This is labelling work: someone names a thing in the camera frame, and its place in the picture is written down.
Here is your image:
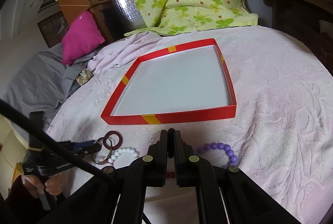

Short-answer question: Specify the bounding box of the silver metal bangle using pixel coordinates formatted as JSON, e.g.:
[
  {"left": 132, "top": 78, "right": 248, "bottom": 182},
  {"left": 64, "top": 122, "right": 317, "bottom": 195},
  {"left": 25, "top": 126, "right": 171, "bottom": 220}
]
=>
[{"left": 90, "top": 137, "right": 113, "bottom": 165}]

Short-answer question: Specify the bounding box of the clear pink bead bracelet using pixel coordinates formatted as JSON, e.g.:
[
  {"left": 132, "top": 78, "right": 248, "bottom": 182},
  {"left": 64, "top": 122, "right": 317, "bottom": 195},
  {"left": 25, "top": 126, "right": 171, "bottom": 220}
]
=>
[{"left": 148, "top": 131, "right": 161, "bottom": 146}]

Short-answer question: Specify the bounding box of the white bead bracelet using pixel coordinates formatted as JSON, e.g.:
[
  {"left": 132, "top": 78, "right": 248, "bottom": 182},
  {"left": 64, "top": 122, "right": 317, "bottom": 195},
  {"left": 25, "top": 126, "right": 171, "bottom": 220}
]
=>
[{"left": 108, "top": 147, "right": 140, "bottom": 165}]

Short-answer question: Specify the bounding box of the dark red bangle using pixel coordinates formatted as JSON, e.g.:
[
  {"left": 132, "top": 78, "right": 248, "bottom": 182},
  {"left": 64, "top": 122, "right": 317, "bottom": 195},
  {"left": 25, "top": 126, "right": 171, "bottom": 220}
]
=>
[{"left": 102, "top": 130, "right": 123, "bottom": 151}]

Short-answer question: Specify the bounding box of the purple bead bracelet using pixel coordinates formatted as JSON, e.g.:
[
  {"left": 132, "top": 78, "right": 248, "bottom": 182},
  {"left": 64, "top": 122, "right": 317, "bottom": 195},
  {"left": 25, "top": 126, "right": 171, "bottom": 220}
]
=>
[{"left": 195, "top": 141, "right": 239, "bottom": 169}]

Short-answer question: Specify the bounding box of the person's left hand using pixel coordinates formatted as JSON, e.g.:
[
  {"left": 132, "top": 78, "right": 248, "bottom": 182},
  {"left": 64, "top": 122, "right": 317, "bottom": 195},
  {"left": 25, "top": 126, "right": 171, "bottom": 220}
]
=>
[{"left": 21, "top": 174, "right": 62, "bottom": 198}]

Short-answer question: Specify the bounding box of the grey cloth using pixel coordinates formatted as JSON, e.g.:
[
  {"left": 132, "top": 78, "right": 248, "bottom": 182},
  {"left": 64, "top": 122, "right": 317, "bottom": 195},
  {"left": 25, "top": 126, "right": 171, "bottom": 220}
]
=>
[{"left": 3, "top": 43, "right": 97, "bottom": 131}]

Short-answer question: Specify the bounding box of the red shallow box lid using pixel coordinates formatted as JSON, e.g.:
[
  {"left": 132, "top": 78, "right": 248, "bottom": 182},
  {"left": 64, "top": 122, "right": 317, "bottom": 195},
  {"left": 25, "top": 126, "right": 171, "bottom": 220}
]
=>
[{"left": 101, "top": 38, "right": 236, "bottom": 125}]

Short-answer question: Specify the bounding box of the floral patterned pouch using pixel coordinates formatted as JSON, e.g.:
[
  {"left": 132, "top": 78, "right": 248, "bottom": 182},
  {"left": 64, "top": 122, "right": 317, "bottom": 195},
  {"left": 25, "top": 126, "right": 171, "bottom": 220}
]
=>
[{"left": 76, "top": 68, "right": 94, "bottom": 86}]

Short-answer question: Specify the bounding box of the pink bed blanket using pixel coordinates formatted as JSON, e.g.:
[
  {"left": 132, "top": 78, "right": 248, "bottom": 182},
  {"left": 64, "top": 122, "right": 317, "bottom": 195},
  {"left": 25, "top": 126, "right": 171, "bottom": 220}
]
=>
[{"left": 47, "top": 26, "right": 332, "bottom": 223}]

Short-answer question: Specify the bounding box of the magenta pillow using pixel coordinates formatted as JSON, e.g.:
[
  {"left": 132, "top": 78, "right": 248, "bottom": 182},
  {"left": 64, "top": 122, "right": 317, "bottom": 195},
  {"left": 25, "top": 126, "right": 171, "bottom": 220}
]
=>
[{"left": 62, "top": 11, "right": 105, "bottom": 65}]

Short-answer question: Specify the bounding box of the silver insulation sheet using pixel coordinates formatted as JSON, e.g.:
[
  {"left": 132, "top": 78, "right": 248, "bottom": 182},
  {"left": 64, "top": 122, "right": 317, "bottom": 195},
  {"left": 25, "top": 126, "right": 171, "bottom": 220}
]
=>
[{"left": 111, "top": 0, "right": 146, "bottom": 32}]

